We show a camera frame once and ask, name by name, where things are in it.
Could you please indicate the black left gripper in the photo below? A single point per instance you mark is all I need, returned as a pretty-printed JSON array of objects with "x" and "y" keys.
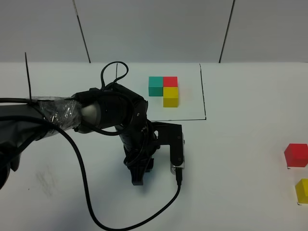
[{"x": 137, "y": 141}]

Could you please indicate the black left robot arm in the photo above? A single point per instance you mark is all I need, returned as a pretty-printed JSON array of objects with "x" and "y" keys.
[{"x": 112, "y": 111}]

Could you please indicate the yellow template cube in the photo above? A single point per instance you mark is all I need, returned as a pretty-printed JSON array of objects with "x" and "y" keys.
[{"x": 170, "y": 96}]

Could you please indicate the green template cube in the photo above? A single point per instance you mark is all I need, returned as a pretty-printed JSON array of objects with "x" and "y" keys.
[{"x": 155, "y": 86}]

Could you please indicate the white template sheet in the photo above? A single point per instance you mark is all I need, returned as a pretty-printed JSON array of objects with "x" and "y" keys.
[{"x": 191, "y": 104}]

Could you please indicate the red template cube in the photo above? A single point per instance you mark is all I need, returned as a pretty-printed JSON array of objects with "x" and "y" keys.
[{"x": 170, "y": 82}]

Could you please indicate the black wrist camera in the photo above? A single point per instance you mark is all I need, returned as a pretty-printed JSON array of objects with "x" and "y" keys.
[{"x": 171, "y": 134}]

